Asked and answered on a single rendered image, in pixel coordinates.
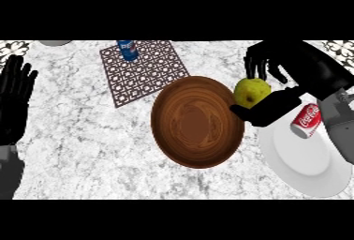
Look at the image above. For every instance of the white plate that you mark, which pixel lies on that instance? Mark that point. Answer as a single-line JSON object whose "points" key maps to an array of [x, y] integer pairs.
{"points": [[304, 156]]}

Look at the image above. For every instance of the brown lattice placemat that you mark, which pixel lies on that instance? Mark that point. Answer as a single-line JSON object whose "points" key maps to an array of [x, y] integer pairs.
{"points": [[144, 72]]}

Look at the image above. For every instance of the brown wooden bowl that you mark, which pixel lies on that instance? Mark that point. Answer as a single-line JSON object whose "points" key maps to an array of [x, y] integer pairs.
{"points": [[197, 122]]}

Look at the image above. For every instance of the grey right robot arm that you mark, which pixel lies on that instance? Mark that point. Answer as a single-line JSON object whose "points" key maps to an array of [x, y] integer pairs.
{"points": [[341, 125]]}

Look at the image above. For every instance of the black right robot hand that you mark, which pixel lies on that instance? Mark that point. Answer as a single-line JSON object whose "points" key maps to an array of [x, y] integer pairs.
{"points": [[304, 72]]}

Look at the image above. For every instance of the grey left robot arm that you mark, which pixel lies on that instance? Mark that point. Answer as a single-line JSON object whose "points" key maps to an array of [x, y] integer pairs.
{"points": [[9, 168]]}

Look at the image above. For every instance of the red soda can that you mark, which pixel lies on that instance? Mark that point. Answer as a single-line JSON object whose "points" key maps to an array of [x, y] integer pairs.
{"points": [[307, 120]]}

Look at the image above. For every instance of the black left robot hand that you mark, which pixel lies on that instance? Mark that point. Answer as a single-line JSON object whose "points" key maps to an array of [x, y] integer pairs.
{"points": [[12, 93]]}

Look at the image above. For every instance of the blue soda can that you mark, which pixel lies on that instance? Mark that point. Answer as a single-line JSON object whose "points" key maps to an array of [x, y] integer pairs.
{"points": [[127, 50]]}

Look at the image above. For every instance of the yellow-green pear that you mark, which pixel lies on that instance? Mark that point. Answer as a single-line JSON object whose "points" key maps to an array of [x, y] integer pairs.
{"points": [[250, 92]]}

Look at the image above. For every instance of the grey round object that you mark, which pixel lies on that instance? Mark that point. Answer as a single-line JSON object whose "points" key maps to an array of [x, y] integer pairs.
{"points": [[55, 42]]}

